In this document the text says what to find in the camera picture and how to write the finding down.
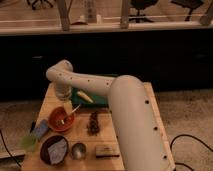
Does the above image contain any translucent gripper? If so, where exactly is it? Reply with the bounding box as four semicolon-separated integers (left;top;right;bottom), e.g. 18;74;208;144
54;84;73;114

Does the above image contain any silver fork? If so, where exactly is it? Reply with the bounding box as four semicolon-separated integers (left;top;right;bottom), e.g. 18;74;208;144
60;104;81;125

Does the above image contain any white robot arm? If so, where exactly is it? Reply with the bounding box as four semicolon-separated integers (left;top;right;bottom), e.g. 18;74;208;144
46;60;175;171

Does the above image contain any red bowl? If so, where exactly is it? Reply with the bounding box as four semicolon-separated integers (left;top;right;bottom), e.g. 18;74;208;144
48;107;74;132

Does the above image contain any dark bowl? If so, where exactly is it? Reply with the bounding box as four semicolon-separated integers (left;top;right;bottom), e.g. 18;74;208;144
40;135;69;165

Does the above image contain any yellow corn cob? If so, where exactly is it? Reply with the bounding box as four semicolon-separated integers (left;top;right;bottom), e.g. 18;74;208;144
77;91;94;103

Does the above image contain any green tray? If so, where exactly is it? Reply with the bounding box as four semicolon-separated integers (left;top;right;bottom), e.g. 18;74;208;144
70;73;120;108

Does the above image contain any blue sponge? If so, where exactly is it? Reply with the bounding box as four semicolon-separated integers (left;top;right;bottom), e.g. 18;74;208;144
32;119;49;140

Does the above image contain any dark grape bunch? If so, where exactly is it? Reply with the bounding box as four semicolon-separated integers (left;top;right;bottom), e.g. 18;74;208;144
87;112;100;136

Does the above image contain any grey cloth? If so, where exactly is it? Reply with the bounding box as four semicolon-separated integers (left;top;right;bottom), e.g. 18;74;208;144
48;139;67;164

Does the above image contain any green cup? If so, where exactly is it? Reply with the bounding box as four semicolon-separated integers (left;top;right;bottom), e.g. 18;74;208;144
21;135;37;151

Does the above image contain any small metal cup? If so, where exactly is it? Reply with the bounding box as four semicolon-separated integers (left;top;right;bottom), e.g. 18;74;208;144
71;143;86;160

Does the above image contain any brown rectangular block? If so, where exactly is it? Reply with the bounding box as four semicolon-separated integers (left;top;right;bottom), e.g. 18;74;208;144
95;145;120;158

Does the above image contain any black cable left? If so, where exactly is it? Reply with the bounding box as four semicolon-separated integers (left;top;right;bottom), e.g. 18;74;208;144
0;129;23;168

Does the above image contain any black floor cable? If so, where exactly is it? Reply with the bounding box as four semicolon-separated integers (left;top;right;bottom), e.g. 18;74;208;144
169;133;213;171

